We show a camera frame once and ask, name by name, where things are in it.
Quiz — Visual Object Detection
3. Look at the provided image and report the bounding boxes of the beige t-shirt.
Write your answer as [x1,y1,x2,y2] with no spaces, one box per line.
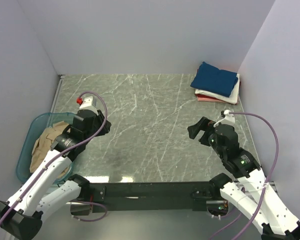
[29,121,69,173]

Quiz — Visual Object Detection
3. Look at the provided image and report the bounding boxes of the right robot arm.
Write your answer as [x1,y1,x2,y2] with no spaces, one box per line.
[187,115,300,240]

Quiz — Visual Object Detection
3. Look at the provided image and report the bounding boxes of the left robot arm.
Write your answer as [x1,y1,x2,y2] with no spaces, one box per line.
[0,109,111,240]

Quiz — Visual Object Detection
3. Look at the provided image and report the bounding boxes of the folded pink t-shirt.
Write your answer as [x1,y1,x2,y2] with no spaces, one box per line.
[197,97,225,103]

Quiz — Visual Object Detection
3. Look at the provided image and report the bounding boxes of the folded red t-shirt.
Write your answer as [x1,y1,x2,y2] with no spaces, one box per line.
[195,94,219,100]

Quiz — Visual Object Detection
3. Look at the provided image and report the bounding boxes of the folded white t-shirt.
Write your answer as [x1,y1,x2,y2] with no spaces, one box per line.
[194,73,241,105]

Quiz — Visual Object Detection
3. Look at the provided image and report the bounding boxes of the teal plastic bin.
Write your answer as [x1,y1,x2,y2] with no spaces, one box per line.
[15,112,75,184]

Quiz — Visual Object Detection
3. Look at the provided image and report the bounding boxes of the folded blue t-shirt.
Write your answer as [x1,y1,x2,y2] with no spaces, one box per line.
[190,62,239,97]

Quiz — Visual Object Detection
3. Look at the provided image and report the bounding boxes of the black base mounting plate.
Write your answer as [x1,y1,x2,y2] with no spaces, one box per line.
[77,181,226,211]

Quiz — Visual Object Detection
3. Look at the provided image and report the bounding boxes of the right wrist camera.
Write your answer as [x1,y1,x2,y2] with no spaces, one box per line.
[213,109,235,127]

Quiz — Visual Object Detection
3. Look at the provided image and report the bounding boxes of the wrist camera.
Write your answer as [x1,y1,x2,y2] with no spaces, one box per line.
[213,109,235,127]
[76,96,97,113]

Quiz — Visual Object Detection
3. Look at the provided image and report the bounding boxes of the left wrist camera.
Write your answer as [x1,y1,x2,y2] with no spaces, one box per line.
[76,96,97,113]

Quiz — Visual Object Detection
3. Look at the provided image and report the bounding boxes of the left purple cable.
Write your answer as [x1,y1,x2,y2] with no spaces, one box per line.
[0,91,108,240]

